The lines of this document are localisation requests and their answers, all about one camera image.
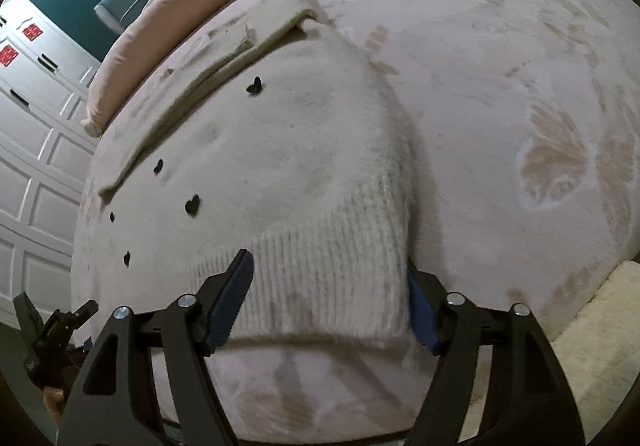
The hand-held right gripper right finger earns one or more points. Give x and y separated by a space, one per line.
422 313

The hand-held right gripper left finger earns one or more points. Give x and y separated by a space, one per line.
231 298

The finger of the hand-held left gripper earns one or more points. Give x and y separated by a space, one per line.
86 310

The cream fuzzy knit sweater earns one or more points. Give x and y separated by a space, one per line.
300 151

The person's left hand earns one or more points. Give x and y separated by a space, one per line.
52 397

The white panelled wardrobe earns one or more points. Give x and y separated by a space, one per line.
35 151

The cream fluffy rug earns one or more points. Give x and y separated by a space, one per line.
600 326

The pink patterned plush blanket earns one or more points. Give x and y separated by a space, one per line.
500 76

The red wardrobe sticker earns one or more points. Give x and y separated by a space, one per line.
31 31
8 55

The pink long pillow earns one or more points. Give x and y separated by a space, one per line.
150 21

